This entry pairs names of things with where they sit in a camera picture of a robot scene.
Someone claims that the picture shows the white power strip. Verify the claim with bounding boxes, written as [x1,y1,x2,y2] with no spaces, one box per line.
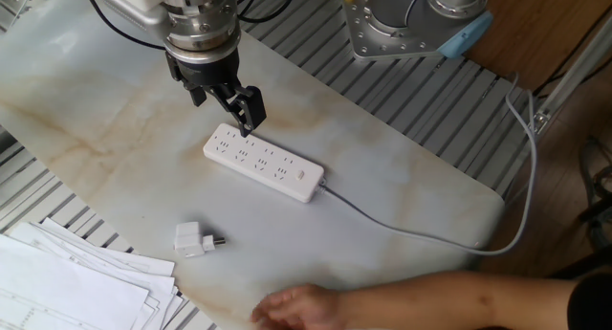
[202,122,326,205]

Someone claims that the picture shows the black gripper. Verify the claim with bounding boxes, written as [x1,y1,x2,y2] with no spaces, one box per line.
[164,49,268,140]

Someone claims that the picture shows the aluminium frame beam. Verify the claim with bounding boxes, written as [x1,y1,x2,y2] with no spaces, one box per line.
[532,13,612,136]

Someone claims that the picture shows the person right forearm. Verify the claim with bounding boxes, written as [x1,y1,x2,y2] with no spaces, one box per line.
[334,270,582,330]

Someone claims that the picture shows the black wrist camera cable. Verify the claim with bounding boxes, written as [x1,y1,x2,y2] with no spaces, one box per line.
[81,0,167,52]

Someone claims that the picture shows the stack of white paper sheets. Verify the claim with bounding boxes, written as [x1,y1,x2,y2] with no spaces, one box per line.
[0,217,190,330]

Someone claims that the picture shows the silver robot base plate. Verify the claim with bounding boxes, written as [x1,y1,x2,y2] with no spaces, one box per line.
[341,0,479,62]

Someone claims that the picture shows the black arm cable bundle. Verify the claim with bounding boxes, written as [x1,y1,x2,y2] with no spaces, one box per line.
[233,0,300,25]

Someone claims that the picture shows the black chair base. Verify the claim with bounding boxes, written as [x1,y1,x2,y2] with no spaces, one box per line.
[576,137,612,253]

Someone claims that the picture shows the black shirt sleeve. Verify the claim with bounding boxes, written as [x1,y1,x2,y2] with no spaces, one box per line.
[566,272,612,330]

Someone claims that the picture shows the white bulb holder adapter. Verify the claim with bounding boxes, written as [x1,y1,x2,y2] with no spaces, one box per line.
[173,220,227,259]

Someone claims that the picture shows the silver metal bracket plate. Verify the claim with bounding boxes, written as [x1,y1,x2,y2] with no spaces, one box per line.
[0,0,66,33]

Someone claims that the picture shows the grey power strip cable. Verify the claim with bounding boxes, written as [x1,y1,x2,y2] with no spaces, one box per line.
[317,71,539,258]

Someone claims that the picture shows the person right hand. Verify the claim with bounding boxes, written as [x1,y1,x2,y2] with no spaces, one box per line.
[249,282,343,330]

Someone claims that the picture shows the white marble pattern board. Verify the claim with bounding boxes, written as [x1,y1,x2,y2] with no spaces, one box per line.
[0,0,507,330]

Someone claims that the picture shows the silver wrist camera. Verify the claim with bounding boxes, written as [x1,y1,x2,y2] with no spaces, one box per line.
[95,0,169,40]

